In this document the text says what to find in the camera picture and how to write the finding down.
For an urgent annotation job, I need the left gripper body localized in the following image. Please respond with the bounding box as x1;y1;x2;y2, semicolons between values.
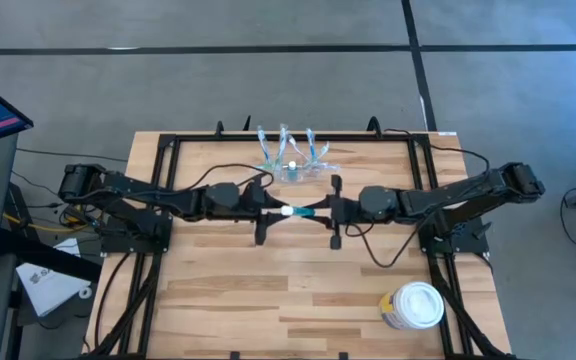
237;178;271;247

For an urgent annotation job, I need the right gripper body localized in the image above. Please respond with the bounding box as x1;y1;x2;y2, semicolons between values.
326;173;365;251

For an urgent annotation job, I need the blue mouthwash bottle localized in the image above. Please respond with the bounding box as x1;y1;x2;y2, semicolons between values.
279;204;318;219

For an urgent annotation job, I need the blue toothbrush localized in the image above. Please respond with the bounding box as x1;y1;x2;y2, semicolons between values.
256;124;273;167
304;126;319;164

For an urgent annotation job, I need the clear acrylic toothbrush holder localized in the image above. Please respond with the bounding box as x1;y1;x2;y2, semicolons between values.
265;151;324;183

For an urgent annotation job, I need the yellow wipes canister white lid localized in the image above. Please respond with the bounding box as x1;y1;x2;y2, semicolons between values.
378;280;446;332

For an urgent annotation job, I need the black table leg bar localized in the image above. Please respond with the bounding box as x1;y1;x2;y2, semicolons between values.
0;227;103;282

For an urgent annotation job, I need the white printed box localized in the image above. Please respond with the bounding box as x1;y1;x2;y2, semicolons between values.
15;236;93;319

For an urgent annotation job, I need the black looped cable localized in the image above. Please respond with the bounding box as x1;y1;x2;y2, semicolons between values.
344;219;422;269
180;163;275;195

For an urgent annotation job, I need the black aluminium table frame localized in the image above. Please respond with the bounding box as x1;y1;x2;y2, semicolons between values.
80;130;519;360

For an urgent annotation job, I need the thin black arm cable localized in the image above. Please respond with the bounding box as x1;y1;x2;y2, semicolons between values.
381;127;492;177

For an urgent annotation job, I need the black cable bundle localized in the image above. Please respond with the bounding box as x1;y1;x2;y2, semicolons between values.
85;251;164;359
427;252;514;360

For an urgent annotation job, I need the thin black floor cable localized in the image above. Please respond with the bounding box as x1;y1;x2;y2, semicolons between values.
15;147;130;164

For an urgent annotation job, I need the yellow cable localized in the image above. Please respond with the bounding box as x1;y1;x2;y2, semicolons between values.
3;199;104;235

